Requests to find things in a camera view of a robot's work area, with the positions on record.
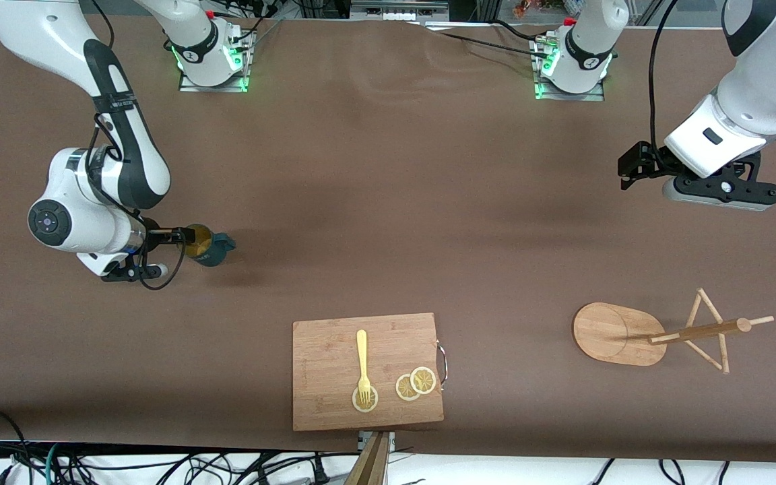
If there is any metal cutting board handle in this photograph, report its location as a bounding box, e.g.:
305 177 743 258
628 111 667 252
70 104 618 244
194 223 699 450
434 340 449 392

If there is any teal floor cable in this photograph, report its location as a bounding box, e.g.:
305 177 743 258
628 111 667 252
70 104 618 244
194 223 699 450
42 443 65 485

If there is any teal mug with handle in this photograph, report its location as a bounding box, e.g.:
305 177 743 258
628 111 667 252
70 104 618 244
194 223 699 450
181 224 236 267

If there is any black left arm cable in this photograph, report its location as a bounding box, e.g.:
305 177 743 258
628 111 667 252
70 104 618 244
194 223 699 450
647 0 682 170

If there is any metal bracket under post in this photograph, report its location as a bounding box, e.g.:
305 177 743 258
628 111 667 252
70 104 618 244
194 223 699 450
358 431 396 452

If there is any wooden mug rack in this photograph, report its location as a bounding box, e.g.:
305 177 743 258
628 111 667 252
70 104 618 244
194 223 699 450
573 288 775 375

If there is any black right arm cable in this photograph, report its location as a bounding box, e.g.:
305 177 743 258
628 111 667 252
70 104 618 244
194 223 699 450
85 0 184 292

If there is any wooden post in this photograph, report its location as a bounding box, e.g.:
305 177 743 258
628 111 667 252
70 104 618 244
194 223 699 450
344 432 390 485

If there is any wooden cutting board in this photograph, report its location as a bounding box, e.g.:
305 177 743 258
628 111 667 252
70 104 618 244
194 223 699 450
292 312 445 432

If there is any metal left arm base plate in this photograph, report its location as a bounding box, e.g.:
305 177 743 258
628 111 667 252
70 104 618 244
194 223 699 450
534 37 606 102

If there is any yellow plastic fork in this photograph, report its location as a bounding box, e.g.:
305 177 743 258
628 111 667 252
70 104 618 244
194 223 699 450
356 329 373 407

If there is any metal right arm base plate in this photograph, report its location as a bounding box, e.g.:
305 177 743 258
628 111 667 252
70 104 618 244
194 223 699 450
179 30 250 93

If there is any black cable on table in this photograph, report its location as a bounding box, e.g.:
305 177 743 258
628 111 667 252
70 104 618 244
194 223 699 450
422 19 554 60

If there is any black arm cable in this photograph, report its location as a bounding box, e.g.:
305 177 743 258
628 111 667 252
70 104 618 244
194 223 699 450
647 0 682 170
85 0 184 292

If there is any white power strip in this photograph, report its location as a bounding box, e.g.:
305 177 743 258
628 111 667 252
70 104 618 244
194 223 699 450
350 0 451 21

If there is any lemon slice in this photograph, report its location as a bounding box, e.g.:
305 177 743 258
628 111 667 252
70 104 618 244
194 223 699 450
410 366 437 395
395 374 422 402
352 384 379 413

